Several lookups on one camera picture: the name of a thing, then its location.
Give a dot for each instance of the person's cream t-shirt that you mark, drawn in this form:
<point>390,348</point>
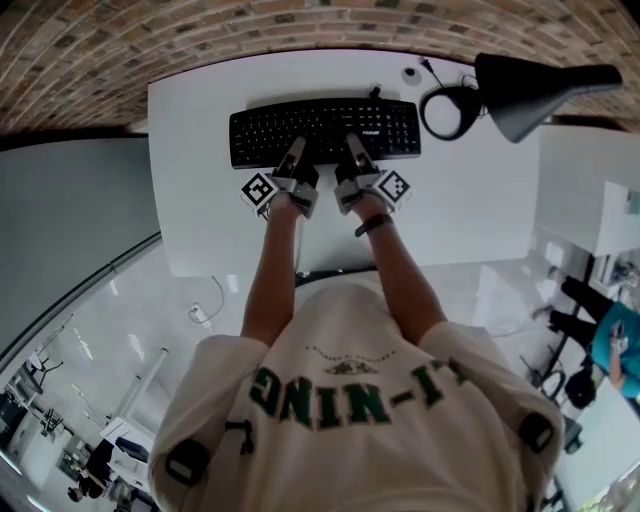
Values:
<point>350,450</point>

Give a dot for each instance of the white workbench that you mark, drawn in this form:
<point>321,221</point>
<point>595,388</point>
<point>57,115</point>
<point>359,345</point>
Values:
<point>617,220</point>

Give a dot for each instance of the small white desk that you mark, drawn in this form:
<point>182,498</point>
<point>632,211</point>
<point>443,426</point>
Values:
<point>125,430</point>

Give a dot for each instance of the black box device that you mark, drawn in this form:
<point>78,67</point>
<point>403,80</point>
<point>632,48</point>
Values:
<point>134,451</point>

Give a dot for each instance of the person's left forearm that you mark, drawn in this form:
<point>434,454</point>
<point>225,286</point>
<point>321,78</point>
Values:
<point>272,275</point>

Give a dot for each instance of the black wristband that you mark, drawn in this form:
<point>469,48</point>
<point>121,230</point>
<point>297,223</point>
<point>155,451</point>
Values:
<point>375,223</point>

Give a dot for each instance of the black desk lamp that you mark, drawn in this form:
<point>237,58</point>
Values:
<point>530,95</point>

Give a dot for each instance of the grey partition panel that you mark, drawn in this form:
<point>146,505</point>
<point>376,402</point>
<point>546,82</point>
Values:
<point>65,210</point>

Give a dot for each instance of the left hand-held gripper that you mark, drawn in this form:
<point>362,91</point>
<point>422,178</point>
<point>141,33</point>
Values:
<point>302,192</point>

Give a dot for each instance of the white partition panel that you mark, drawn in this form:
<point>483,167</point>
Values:
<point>565,175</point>

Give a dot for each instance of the black keyboard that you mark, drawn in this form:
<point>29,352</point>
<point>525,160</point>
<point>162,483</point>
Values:
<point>320,120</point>

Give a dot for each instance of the white table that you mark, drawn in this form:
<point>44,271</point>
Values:
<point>200,200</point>

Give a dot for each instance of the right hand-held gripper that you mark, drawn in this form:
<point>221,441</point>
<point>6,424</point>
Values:
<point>355,192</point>

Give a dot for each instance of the white power strip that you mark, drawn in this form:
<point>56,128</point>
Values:
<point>199,314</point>

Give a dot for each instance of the person's right forearm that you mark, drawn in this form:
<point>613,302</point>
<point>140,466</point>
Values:
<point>405,285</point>

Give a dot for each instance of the black equipment stand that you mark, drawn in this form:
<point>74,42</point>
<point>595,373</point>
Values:
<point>580,390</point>

